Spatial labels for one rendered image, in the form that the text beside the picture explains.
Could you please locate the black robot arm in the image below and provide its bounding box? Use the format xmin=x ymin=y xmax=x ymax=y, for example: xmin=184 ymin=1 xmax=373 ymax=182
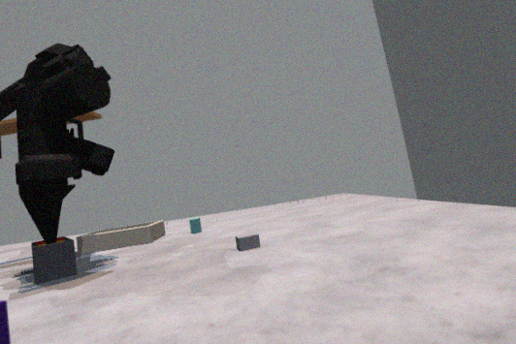
xmin=0 ymin=43 xmax=114 ymax=176

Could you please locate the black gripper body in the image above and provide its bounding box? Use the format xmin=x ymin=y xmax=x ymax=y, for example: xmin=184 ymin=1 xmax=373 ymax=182
xmin=16 ymin=121 xmax=81 ymax=191

